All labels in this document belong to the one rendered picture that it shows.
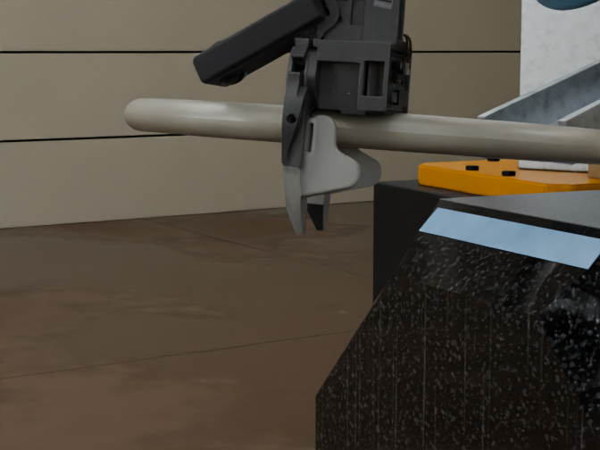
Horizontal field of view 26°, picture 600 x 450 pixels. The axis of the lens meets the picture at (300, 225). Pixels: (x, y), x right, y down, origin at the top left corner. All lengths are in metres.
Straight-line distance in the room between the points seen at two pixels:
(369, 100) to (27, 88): 6.63
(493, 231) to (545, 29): 1.08
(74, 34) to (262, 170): 1.51
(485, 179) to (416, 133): 1.41
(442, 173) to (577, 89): 1.00
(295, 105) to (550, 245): 0.48
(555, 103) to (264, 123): 0.58
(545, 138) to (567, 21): 1.44
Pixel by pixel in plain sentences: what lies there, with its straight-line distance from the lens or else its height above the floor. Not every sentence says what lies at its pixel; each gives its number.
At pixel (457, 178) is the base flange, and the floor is 0.77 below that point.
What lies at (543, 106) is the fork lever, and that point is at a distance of 1.53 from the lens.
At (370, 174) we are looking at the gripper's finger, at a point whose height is 0.91.
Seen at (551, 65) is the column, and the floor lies 0.98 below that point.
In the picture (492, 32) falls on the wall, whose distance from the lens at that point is 9.31.
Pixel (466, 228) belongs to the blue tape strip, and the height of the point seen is 0.80.
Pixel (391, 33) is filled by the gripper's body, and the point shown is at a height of 1.02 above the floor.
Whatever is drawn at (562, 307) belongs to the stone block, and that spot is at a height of 0.75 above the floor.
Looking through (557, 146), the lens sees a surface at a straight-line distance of 1.07.
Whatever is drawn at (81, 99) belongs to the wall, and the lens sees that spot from 7.70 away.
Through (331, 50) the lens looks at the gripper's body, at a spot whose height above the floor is 1.01.
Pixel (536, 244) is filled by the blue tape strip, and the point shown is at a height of 0.80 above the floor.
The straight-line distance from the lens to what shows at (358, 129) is 1.02.
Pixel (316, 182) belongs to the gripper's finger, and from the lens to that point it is 1.00.
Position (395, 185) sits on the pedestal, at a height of 0.74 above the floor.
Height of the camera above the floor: 1.01
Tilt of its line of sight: 8 degrees down
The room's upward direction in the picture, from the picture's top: straight up
